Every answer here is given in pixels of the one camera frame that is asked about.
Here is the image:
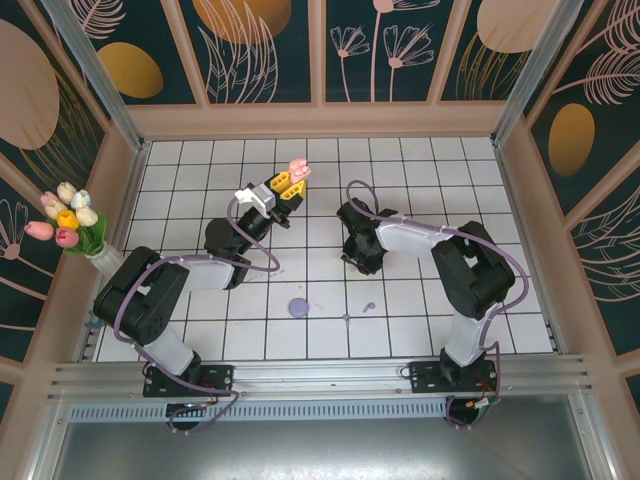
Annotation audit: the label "pink earbud charging case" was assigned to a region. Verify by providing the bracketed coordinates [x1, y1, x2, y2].
[288, 156, 315, 182]

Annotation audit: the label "white ribbed vase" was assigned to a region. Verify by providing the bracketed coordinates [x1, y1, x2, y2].
[83, 242, 126, 281]

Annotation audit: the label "artificial tulip bouquet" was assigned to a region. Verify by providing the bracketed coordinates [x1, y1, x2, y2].
[23, 182, 109, 257]

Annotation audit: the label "grey sheet metal panel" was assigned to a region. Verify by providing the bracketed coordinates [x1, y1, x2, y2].
[49, 394, 619, 480]

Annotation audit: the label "aluminium mounting rail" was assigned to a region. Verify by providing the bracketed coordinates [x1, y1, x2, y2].
[47, 353, 596, 404]

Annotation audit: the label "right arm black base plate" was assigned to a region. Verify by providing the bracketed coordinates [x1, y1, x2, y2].
[407, 359, 501, 396]

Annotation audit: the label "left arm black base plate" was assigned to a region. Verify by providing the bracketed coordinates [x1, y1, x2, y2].
[142, 362, 236, 399]

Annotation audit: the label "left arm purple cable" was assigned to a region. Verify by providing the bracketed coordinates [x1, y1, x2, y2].
[113, 192, 282, 436]

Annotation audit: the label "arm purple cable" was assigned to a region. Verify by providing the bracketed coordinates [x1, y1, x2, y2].
[113, 192, 282, 436]
[346, 179, 530, 431]

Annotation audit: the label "slotted grey cable duct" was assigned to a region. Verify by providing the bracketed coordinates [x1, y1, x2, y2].
[67, 402, 451, 425]

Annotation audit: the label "thin base power wires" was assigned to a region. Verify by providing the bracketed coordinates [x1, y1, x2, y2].
[447, 342, 504, 431]
[142, 358, 221, 409]

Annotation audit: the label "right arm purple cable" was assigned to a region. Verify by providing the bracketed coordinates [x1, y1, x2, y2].
[346, 179, 530, 431]

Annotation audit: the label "aluminium corner post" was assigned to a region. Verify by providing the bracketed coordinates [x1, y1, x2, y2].
[38, 0, 151, 154]
[491, 0, 586, 146]

